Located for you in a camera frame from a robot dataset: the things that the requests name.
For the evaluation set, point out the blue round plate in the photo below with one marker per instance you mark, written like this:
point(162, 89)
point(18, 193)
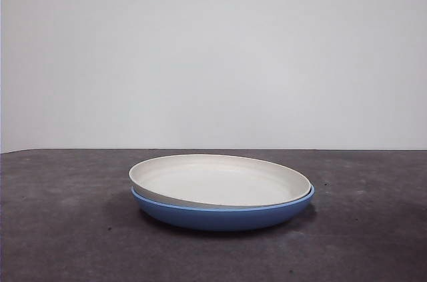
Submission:
point(217, 218)

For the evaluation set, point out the white round plate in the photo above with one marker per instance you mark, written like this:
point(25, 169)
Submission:
point(217, 185)

